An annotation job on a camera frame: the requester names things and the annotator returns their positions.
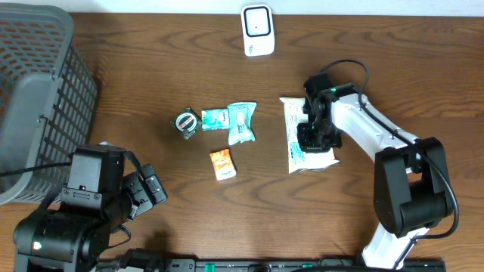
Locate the orange snack packet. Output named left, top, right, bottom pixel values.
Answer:
left=209, top=149, right=237, bottom=181

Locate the teal white snack packet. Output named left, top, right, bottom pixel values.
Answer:
left=227, top=102, right=257, bottom=145

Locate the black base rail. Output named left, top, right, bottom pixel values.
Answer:
left=94, top=258, right=447, bottom=272

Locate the dark grey plastic basket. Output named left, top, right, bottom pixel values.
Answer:
left=1, top=3, right=98, bottom=204

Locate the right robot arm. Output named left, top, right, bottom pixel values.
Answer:
left=297, top=72, right=459, bottom=270

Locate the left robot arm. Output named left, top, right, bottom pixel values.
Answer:
left=14, top=144, right=167, bottom=271

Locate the white yellow chip bag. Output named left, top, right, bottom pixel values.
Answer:
left=279, top=97, right=340, bottom=174

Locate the white barcode scanner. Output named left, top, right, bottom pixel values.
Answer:
left=240, top=4, right=275, bottom=57

